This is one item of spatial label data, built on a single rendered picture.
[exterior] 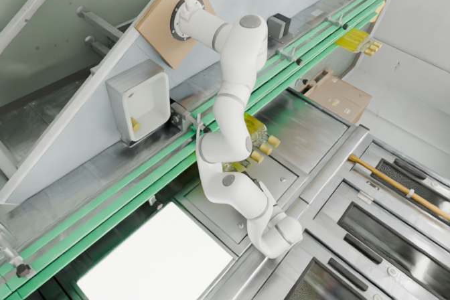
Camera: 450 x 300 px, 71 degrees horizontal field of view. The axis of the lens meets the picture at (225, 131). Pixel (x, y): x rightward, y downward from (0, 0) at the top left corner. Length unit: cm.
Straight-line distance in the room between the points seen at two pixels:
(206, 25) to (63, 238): 76
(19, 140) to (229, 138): 109
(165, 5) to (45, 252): 79
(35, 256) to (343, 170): 120
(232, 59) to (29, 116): 116
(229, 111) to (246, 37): 20
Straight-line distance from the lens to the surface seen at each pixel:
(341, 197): 147
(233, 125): 77
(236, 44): 83
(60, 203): 112
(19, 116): 175
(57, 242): 109
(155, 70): 105
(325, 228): 136
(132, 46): 104
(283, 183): 136
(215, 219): 123
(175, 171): 123
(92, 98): 104
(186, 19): 105
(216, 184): 85
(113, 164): 116
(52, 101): 177
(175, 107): 118
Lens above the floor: 148
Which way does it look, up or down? 23 degrees down
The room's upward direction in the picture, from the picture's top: 126 degrees clockwise
